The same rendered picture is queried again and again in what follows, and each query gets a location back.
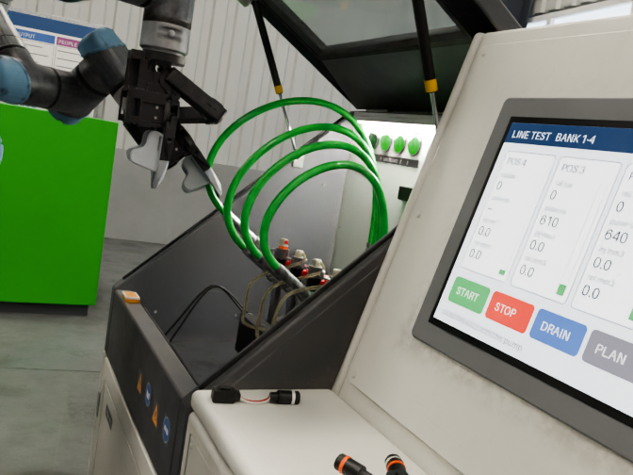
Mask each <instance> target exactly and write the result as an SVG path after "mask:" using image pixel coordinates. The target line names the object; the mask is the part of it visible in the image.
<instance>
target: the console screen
mask: <svg viewBox="0 0 633 475"><path fill-rule="evenodd" d="M412 335H413V336H414V337H415V338H417V339H419V340H420V341H422V342H424V343H426V344H427V345H429V346H431V347H432V348H434V349H435V350H437V351H438V352H441V353H443V354H444V355H446V356H448V357H450V358H451V359H453V360H455V361H457V362H458V363H460V364H462V365H464V366H465V367H467V368H469V369H471V370H473V371H475V372H476V373H477V374H479V375H481V376H482V377H484V378H486V379H488V380H489V381H491V382H493V383H495V384H496V385H499V386H500V387H502V388H504V389H506V390H507V391H509V392H511V393H512V394H513V395H515V396H517V397H519V398H520V399H522V400H524V401H526V402H528V403H530V404H532V405H533V406H535V407H537V408H538V409H540V410H542V411H544V412H545V413H547V414H548V415H550V416H551V417H553V418H556V419H557V420H559V421H561V422H563V423H564V424H566V425H568V426H569V427H571V428H573V429H575V430H576V431H578V432H580V433H582V434H584V435H586V436H588V437H589V438H590V439H592V440H594V441H595V442H597V443H599V444H600V445H602V446H604V447H606V448H607V449H609V450H612V451H613V452H615V453H617V454H619V455H620V456H622V457H624V458H625V459H626V460H628V461H630V462H632V463H633V98H508V99H506V101H505V102H504V104H503V106H502V108H501V110H500V113H499V115H498V118H497V120H496V122H495V126H494V129H493V131H492V134H491V136H490V138H489V140H488V143H487V145H486V148H485V150H484V153H483V155H482V157H481V160H480V162H479V165H478V168H477V170H476V173H475V175H474V178H473V180H472V183H471V185H470V188H469V190H468V191H467V194H466V196H465V199H464V201H463V205H462V208H461V210H460V213H459V215H458V218H457V220H456V222H455V224H454V227H453V229H452V231H451V234H450V236H449V239H448V241H447V244H446V247H445V249H444V252H443V254H442V257H441V259H440V262H439V264H438V266H437V269H436V271H435V273H434V275H433V278H432V280H431V283H430V287H429V289H428V292H427V294H426V297H425V299H424V301H423V303H422V305H421V308H420V310H419V313H418V315H417V318H416V320H415V323H414V327H413V329H412Z"/></svg>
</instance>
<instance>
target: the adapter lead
mask: <svg viewBox="0 0 633 475"><path fill-rule="evenodd" d="M211 399H212V402H213V403H235V401H240V400H242V401H244V402H246V403H251V404H262V403H266V402H268V401H276V402H277V403H278V404H290V405H294V404H299V403H300V392H299V391H294V390H277V391H276V392H269V395H268V397H267V398H266V399H264V400H260V401H251V400H247V399H244V398H243V397H241V394H240V391H239V390H235V389H234V388H233V387H232V386H230V385H219V386H216V385H213V386H212V391H211Z"/></svg>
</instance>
